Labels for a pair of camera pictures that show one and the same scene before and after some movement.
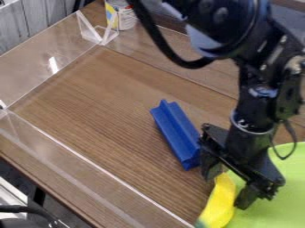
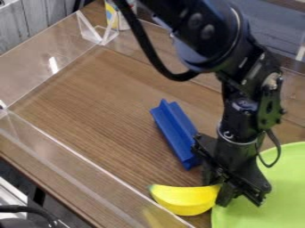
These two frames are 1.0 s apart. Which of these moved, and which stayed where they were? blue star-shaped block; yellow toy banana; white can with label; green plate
Moved: yellow toy banana
Stayed: blue star-shaped block; white can with label; green plate
